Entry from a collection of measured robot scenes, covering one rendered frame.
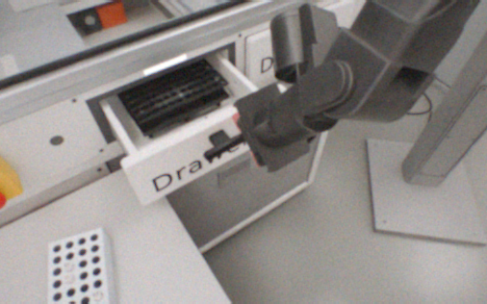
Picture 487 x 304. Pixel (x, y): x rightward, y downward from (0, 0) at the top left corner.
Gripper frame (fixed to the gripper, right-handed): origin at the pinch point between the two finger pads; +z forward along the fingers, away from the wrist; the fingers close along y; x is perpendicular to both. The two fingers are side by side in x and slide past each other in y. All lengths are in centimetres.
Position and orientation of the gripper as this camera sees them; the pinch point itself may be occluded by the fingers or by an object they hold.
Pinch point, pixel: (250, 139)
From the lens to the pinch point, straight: 50.2
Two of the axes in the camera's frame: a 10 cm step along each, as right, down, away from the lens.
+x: -8.3, 4.4, -3.4
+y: -4.7, -8.8, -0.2
